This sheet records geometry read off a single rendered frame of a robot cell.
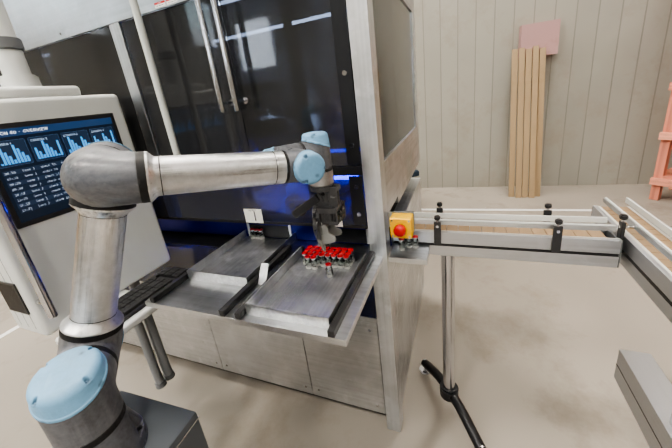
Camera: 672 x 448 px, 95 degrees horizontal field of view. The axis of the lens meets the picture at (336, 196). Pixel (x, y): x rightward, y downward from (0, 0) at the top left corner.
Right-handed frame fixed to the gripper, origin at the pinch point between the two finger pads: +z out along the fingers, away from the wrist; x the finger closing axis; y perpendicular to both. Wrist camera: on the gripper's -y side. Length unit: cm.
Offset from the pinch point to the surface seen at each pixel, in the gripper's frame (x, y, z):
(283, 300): -14.9, -8.6, 11.4
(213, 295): -17.5, -33.4, 11.6
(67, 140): -14, -85, -41
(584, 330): 100, 105, 100
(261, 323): -24.8, -9.7, 11.6
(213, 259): 1, -50, 11
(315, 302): -13.6, 1.4, 11.4
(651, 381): 14, 91, 45
